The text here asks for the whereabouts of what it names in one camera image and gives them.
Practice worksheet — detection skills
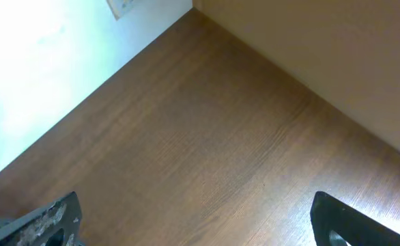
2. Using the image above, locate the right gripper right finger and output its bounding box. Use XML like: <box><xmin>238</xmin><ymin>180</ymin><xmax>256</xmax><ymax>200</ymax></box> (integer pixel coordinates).
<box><xmin>310</xmin><ymin>191</ymin><xmax>400</xmax><ymax>246</ymax></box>

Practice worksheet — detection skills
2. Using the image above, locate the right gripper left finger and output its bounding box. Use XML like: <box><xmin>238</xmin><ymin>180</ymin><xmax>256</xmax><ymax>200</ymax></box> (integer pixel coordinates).
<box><xmin>0</xmin><ymin>192</ymin><xmax>83</xmax><ymax>246</ymax></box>

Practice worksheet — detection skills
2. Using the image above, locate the white wall plate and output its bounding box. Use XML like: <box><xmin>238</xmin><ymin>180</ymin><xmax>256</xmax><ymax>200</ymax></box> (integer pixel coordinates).
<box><xmin>106</xmin><ymin>0</ymin><xmax>134</xmax><ymax>20</ymax></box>

